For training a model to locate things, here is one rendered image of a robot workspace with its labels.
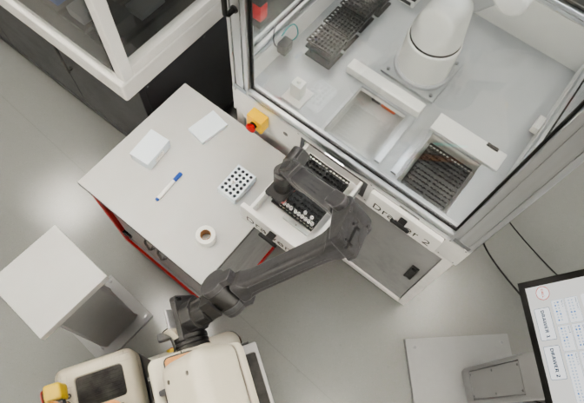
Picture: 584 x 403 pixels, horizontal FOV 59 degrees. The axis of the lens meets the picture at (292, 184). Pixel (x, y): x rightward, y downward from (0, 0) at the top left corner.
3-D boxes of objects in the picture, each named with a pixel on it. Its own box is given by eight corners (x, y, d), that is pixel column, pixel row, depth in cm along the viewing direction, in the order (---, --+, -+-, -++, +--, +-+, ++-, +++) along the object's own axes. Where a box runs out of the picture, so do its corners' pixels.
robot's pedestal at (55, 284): (104, 366, 238) (39, 343, 169) (62, 321, 245) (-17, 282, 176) (153, 316, 248) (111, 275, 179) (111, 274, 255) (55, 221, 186)
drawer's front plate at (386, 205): (432, 253, 182) (442, 242, 172) (364, 204, 189) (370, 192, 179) (434, 248, 183) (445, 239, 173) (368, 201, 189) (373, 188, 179)
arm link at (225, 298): (193, 309, 128) (208, 322, 130) (223, 293, 124) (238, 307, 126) (202, 282, 136) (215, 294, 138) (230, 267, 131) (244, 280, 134)
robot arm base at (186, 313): (169, 297, 133) (180, 343, 128) (190, 285, 130) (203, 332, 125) (191, 296, 140) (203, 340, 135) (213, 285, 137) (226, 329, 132)
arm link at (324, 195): (332, 211, 114) (360, 242, 119) (350, 194, 115) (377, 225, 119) (275, 167, 154) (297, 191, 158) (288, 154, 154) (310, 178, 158)
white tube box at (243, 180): (235, 204, 192) (235, 201, 189) (217, 192, 194) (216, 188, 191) (255, 181, 197) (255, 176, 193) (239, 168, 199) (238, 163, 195)
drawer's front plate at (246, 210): (305, 267, 178) (308, 257, 168) (241, 216, 184) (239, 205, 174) (308, 262, 179) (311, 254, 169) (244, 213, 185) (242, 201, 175)
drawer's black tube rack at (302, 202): (310, 234, 181) (312, 227, 175) (270, 204, 185) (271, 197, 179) (347, 188, 189) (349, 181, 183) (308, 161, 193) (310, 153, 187)
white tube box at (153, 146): (150, 171, 196) (147, 165, 192) (132, 159, 198) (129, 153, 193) (171, 146, 201) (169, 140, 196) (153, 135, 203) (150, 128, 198)
